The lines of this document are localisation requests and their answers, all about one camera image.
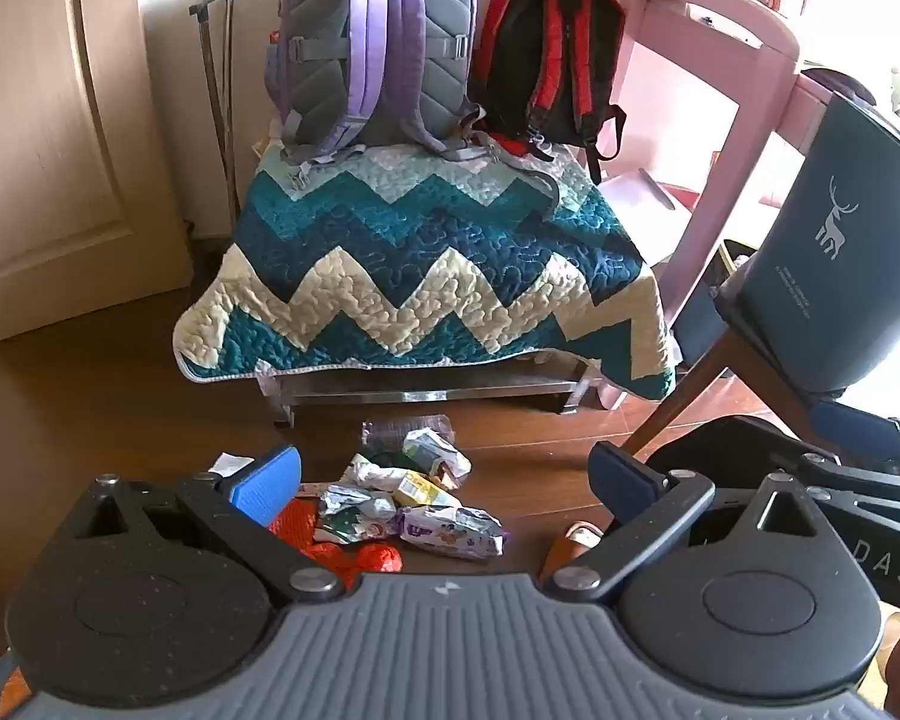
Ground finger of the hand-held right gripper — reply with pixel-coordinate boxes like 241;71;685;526
811;397;900;477

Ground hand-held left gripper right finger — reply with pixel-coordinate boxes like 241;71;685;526
544;441;830;605

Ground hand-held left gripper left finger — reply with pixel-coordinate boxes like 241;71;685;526
71;445;346;605

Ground green white carton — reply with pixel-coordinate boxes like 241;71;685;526
403;427;473;486

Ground small brown bottle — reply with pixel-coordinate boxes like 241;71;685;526
538;520;602;583

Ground crumpled green silver wrapper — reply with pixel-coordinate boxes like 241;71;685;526
313;485;404;545

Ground red orange plastic bag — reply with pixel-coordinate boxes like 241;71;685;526
268;499;405;592

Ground crumpled white wrapper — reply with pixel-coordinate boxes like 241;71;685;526
343;454;421;497

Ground clear plastic bottle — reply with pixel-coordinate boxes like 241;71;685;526
361;413;455;460

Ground small yellow carton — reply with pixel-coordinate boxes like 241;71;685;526
393;471;463;512

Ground purple white snack packet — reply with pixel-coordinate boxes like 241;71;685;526
396;502;508;561

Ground grey chair with deer print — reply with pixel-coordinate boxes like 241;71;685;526
628;90;900;460

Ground teal white zigzag quilt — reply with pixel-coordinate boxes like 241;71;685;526
174;139;680;400

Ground pink white papers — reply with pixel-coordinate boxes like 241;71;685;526
596;167;700;217

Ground pink desk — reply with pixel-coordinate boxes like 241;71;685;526
615;0;845;335

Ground metal pole stand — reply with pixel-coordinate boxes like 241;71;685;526
189;0;242;237

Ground cream wooden door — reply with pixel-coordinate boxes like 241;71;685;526
0;0;196;346

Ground red black backpack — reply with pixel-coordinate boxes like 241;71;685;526
469;0;627;185

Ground purple grey backpack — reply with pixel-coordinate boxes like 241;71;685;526
266;0;563;215

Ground metal bench frame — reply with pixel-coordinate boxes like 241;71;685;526
259;352;608;428

